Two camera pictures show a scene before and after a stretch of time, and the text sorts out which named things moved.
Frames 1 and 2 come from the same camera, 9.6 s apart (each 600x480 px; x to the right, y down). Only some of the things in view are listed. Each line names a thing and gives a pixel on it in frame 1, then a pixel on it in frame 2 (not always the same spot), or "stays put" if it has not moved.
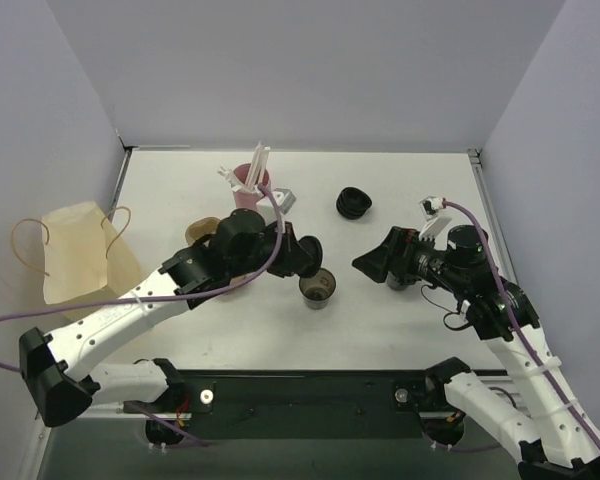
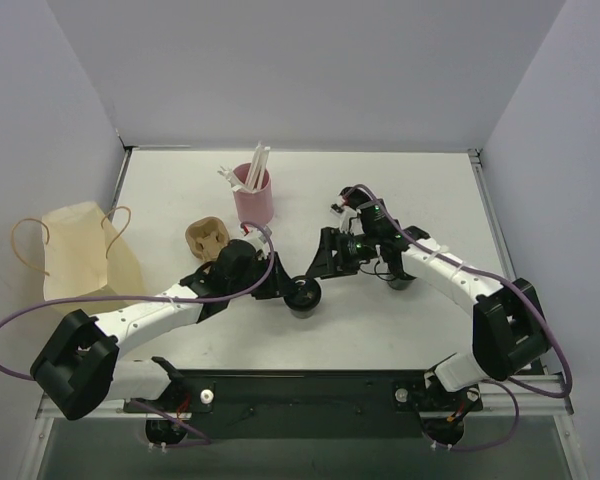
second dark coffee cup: (394, 282) stays put
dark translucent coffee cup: (318, 289) to (303, 314)
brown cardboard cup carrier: (201, 228) stays put
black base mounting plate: (293, 404) stays put
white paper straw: (253, 172) stays put
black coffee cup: (309, 255) to (303, 293)
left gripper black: (290, 251) to (271, 273)
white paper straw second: (267, 150) stays put
